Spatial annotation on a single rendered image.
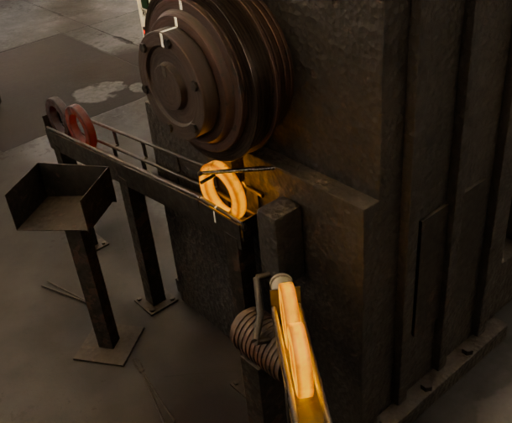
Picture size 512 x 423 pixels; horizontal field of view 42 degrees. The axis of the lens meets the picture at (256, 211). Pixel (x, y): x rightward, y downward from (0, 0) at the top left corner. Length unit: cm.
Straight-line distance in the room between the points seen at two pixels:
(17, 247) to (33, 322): 57
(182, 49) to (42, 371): 143
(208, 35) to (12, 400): 151
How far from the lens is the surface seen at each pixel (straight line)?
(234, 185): 184
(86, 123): 259
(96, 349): 260
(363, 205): 161
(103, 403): 243
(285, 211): 173
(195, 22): 163
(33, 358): 267
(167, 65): 168
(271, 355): 174
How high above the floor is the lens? 176
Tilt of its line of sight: 34 degrees down
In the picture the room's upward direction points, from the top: 6 degrees counter-clockwise
